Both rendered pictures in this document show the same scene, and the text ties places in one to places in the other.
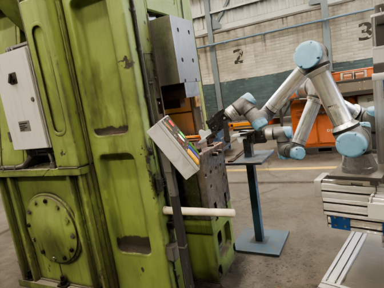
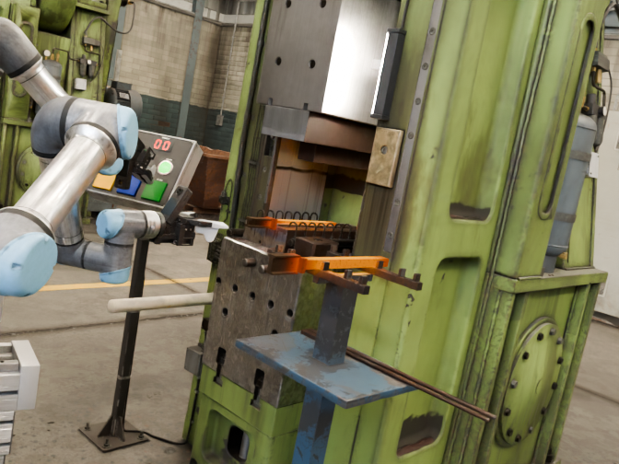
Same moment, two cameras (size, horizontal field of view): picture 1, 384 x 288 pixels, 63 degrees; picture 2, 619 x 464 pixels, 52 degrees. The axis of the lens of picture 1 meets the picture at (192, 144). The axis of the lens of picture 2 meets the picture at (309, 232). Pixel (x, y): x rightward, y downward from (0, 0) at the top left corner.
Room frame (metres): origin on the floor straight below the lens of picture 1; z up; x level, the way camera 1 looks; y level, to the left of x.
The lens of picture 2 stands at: (2.70, -2.00, 1.29)
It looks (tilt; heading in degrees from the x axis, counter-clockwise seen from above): 8 degrees down; 104
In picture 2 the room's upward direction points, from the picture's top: 11 degrees clockwise
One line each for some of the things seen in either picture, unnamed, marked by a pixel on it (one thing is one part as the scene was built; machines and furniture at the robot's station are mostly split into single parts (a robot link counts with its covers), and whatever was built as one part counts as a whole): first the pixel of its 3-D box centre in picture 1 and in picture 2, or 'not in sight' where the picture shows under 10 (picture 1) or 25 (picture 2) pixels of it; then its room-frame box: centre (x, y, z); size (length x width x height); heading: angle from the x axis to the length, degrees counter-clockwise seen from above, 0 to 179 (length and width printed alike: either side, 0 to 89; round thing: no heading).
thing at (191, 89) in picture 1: (164, 94); (327, 131); (2.17, 0.13, 1.32); 0.42 x 0.20 x 0.10; 62
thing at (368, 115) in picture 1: (377, 118); not in sight; (1.81, -1.10, 0.98); 0.13 x 0.12 x 0.14; 10
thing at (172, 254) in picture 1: (173, 250); (198, 360); (1.81, 0.21, 0.36); 0.09 x 0.07 x 0.12; 152
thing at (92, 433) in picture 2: not in sight; (115, 424); (1.54, 0.13, 0.05); 0.22 x 0.22 x 0.09; 62
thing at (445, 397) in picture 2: (242, 152); (388, 369); (2.58, -0.41, 0.74); 0.60 x 0.04 x 0.01; 152
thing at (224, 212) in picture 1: (198, 211); (165, 302); (1.72, 0.02, 0.62); 0.44 x 0.05 x 0.05; 62
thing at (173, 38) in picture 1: (162, 56); (351, 58); (2.20, 0.11, 1.56); 0.42 x 0.39 x 0.40; 62
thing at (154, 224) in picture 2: (269, 134); (147, 225); (1.88, -0.48, 0.98); 0.08 x 0.05 x 0.08; 152
